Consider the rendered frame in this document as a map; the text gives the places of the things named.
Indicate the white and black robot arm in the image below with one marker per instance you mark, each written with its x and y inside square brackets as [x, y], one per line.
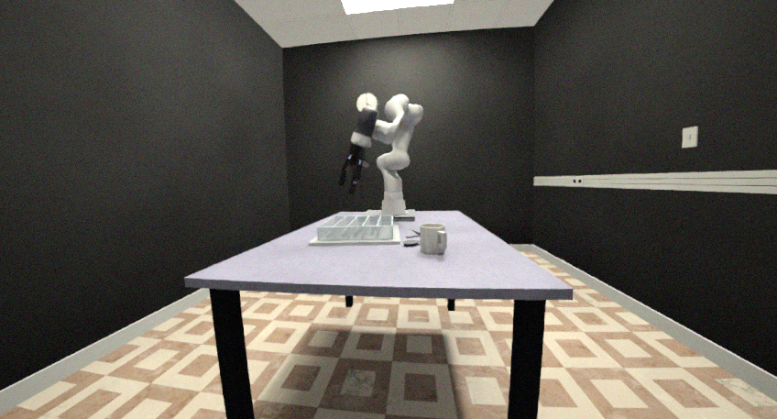
[368, 126]

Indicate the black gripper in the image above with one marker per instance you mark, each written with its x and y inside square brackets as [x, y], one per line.
[358, 152]

